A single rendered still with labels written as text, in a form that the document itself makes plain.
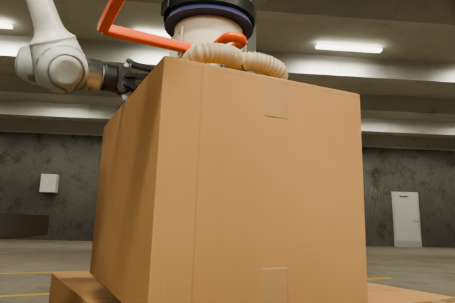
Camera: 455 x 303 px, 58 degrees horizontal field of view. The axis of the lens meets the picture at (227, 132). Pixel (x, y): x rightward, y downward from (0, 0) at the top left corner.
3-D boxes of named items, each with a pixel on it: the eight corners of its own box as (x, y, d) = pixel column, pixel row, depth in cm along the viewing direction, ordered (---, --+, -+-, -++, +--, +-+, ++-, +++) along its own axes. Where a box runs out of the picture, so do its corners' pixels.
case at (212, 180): (369, 310, 73) (360, 93, 81) (145, 328, 57) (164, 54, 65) (225, 270, 126) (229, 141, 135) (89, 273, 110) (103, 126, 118)
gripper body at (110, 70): (99, 66, 118) (131, 72, 123) (97, 95, 117) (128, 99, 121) (105, 57, 112) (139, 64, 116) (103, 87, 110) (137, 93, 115)
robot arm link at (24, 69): (73, 90, 116) (80, 95, 105) (11, 81, 109) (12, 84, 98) (79, 53, 116) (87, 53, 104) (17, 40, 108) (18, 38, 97)
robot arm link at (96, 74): (74, 93, 114) (97, 97, 117) (81, 84, 107) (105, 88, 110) (78, 62, 116) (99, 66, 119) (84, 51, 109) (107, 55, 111)
